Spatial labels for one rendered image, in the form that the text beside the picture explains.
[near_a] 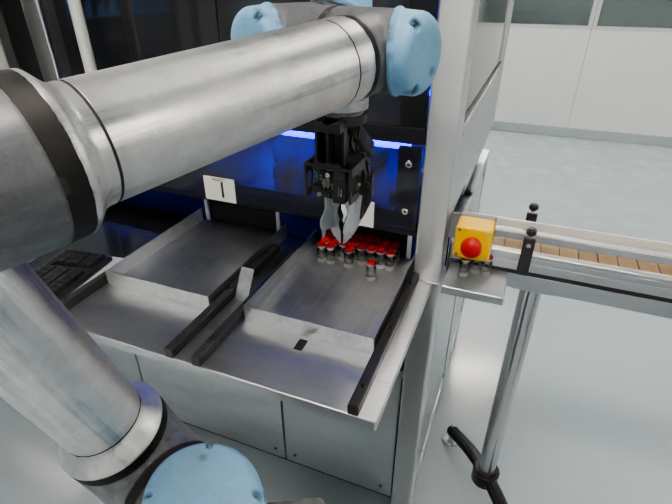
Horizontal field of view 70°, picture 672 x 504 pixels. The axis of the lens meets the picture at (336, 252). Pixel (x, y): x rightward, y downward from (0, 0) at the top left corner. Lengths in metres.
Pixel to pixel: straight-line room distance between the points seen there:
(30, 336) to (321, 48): 0.33
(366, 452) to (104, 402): 1.07
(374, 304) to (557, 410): 1.28
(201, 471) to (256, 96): 0.38
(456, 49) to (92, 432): 0.76
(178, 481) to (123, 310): 0.56
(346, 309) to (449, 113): 0.42
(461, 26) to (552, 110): 4.75
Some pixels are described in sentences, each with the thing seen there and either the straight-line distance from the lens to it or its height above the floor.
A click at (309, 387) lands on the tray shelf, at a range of 0.80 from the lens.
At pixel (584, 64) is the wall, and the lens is 5.54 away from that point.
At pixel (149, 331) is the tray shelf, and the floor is 0.88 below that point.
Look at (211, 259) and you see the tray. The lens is 1.15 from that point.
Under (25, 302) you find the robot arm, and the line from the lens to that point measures 0.45.
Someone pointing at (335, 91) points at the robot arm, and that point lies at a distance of 0.40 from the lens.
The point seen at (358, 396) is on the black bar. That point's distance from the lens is 0.76.
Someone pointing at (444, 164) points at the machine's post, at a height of 1.15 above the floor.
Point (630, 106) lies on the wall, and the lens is 5.66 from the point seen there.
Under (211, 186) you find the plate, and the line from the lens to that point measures 1.18.
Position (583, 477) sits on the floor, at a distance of 1.95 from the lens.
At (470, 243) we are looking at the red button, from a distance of 0.95.
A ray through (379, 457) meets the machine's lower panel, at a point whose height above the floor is 0.25.
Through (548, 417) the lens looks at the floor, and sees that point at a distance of 2.09.
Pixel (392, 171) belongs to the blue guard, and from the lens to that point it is 0.96.
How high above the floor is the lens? 1.46
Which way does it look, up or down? 30 degrees down
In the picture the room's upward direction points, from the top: straight up
